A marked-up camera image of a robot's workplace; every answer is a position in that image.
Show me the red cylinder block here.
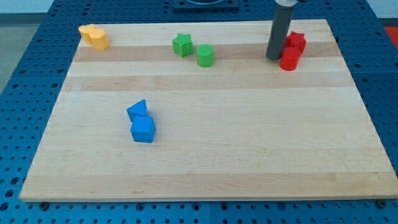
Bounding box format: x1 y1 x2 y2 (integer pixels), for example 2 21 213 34
279 47 301 71

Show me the red star block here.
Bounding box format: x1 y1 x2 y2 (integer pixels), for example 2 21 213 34
284 31 307 54

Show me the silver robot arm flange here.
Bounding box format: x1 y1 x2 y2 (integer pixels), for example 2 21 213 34
275 0 307 7

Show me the wooden board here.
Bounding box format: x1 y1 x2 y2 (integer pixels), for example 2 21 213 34
20 19 397 202

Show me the blue cube block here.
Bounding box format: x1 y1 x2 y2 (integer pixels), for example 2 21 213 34
130 116 156 143

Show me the blue triangle block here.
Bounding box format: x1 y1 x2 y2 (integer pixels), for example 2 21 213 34
126 100 149 122

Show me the green cylinder block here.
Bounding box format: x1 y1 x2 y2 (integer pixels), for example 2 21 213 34
197 44 214 68

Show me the green star block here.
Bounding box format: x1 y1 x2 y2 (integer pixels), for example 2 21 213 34
172 33 193 58

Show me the yellow hexagon block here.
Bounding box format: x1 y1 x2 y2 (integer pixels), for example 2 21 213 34
88 28 109 50

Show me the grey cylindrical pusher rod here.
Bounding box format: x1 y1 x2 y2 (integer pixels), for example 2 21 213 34
266 4 294 61

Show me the yellow heart block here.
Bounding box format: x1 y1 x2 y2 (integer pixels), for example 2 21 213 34
78 24 96 45

